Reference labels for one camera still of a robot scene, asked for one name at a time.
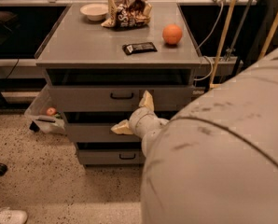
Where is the grey drawer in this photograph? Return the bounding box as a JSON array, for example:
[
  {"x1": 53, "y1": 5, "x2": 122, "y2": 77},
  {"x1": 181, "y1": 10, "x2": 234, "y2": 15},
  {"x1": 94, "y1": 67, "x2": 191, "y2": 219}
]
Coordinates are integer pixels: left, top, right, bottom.
[
  {"x1": 76, "y1": 142, "x2": 145, "y2": 165},
  {"x1": 49, "y1": 86, "x2": 193, "y2": 112},
  {"x1": 64, "y1": 111, "x2": 140, "y2": 143}
]

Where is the black snack bar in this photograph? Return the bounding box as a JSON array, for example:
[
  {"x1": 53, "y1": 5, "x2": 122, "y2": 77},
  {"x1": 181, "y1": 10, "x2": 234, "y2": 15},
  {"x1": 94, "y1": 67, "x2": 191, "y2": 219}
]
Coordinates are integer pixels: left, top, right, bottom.
[{"x1": 122, "y1": 42, "x2": 157, "y2": 55}]

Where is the white cable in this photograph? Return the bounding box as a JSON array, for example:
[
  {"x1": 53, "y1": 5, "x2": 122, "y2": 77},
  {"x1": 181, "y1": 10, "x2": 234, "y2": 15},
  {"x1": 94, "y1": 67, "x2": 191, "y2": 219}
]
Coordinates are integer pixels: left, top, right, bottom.
[{"x1": 193, "y1": 0, "x2": 225, "y2": 82}]

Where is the brown chip bag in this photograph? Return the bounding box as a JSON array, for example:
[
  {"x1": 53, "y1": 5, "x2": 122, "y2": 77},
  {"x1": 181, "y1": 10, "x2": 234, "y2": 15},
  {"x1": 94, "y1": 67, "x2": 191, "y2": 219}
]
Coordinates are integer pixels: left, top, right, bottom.
[{"x1": 102, "y1": 0, "x2": 152, "y2": 29}]

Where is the grey metal drawer cabinet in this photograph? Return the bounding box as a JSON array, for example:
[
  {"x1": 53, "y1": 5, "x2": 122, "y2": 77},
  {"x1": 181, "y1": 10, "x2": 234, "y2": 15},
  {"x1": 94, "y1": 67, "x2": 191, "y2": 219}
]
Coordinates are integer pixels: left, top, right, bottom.
[{"x1": 34, "y1": 2, "x2": 203, "y2": 167}]

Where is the orange fruit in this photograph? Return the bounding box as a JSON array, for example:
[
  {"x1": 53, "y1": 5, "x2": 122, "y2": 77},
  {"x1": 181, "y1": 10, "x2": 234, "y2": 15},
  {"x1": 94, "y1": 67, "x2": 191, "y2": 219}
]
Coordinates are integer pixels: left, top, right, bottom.
[{"x1": 162, "y1": 24, "x2": 183, "y2": 45}]

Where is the yellow hand truck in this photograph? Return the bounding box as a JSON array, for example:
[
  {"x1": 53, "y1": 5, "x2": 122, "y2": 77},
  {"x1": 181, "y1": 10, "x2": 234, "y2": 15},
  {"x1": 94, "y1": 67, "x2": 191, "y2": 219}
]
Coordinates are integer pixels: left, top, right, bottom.
[{"x1": 207, "y1": 0, "x2": 278, "y2": 91}]

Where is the white sneaker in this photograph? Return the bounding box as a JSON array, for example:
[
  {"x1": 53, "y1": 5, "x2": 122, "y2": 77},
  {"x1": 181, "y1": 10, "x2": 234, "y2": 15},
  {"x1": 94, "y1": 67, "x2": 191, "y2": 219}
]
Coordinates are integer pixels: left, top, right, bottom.
[{"x1": 0, "y1": 207, "x2": 28, "y2": 224}]

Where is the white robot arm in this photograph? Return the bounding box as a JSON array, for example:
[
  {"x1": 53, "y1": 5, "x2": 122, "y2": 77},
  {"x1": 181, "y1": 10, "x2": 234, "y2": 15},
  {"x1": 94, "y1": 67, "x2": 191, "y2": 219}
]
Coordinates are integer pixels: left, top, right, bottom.
[{"x1": 112, "y1": 48, "x2": 278, "y2": 224}]

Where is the grey bottom drawer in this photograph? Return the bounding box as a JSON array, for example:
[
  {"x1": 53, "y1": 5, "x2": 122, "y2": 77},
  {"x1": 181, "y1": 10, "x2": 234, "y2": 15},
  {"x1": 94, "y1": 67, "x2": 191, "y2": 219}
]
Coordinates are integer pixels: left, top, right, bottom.
[{"x1": 76, "y1": 142, "x2": 145, "y2": 165}]

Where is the red apple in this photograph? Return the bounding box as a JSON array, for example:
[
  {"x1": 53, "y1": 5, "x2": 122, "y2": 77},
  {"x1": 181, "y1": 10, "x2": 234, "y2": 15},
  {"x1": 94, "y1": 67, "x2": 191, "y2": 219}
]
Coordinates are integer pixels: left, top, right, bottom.
[{"x1": 46, "y1": 107, "x2": 57, "y2": 116}]

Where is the grey top drawer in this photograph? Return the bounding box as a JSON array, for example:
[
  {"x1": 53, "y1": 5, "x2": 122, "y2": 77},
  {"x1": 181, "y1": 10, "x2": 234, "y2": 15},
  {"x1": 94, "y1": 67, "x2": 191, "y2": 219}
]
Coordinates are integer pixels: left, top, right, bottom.
[{"x1": 49, "y1": 86, "x2": 193, "y2": 112}]

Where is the clear plastic bin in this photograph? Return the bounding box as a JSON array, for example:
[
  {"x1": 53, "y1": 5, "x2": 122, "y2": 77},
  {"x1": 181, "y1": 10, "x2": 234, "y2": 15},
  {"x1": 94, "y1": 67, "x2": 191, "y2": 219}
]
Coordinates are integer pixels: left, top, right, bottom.
[{"x1": 24, "y1": 86, "x2": 65, "y2": 134}]

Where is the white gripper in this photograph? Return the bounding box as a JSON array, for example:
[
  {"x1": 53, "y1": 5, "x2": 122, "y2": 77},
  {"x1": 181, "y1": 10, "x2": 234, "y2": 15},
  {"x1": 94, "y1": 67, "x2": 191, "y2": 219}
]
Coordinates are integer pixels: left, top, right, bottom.
[{"x1": 111, "y1": 91, "x2": 168, "y2": 139}]

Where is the white ceramic bowl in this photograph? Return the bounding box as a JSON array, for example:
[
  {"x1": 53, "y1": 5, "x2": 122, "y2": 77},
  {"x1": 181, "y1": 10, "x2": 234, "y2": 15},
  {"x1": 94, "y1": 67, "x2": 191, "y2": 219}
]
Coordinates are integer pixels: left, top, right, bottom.
[{"x1": 80, "y1": 4, "x2": 108, "y2": 21}]

